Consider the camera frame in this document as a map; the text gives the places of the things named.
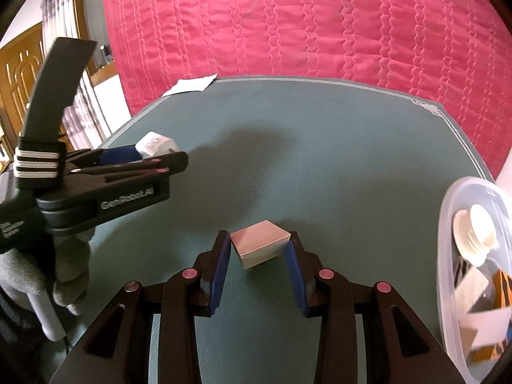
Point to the white rectangular tile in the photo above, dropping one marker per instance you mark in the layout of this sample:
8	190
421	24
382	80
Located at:
472	292

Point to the green table mat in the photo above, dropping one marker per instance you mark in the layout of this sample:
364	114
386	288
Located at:
320	148

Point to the dark metal bottle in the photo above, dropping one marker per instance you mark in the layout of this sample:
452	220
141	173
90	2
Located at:
105	55

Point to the grey rectangular tile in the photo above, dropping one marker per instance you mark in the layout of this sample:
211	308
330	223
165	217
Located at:
486	328

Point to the wooden door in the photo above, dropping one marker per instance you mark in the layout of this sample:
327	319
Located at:
16	88

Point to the orange cork tile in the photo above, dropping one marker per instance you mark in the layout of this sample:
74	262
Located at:
503	288

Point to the clear plastic container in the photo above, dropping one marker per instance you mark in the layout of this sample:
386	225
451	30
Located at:
446	248

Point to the person's left hand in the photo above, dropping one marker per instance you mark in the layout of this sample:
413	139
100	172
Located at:
72	266

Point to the orange striped triangular block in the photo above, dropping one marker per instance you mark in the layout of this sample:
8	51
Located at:
490	354

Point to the white plug charger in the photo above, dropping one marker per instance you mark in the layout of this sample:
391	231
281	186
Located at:
154	143

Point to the wooden window frame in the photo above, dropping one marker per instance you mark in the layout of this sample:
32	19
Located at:
80	8

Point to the white paper sheet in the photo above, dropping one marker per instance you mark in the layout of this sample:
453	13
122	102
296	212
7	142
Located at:
192	84

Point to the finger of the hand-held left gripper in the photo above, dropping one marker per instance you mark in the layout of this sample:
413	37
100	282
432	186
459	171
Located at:
172	160
120	154

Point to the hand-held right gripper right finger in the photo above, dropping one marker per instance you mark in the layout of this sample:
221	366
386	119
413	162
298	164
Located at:
294	276

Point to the red quilted blanket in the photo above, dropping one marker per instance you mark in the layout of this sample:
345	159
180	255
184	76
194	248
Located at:
300	20

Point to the patterned white curtain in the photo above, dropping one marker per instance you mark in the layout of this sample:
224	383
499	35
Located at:
84	108

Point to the wooden rectangular block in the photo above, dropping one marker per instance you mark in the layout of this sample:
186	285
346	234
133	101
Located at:
258	244

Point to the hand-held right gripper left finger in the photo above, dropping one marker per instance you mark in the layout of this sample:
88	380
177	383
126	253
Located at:
220	276

